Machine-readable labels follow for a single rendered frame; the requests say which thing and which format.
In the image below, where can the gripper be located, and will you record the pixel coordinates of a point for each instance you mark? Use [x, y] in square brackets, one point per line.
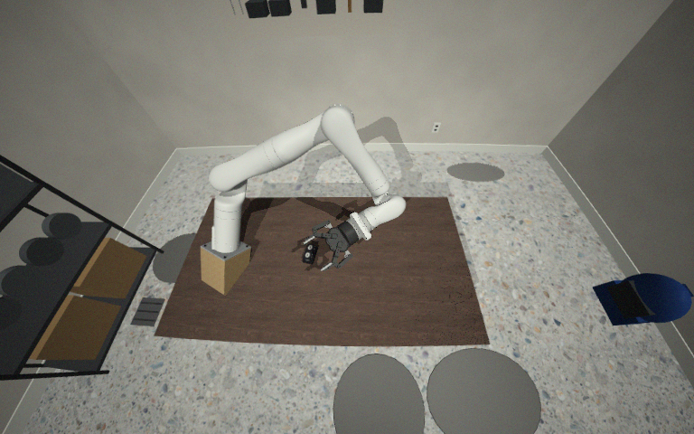
[339, 239]

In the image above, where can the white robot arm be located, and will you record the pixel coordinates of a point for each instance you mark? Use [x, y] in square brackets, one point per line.
[337, 124]

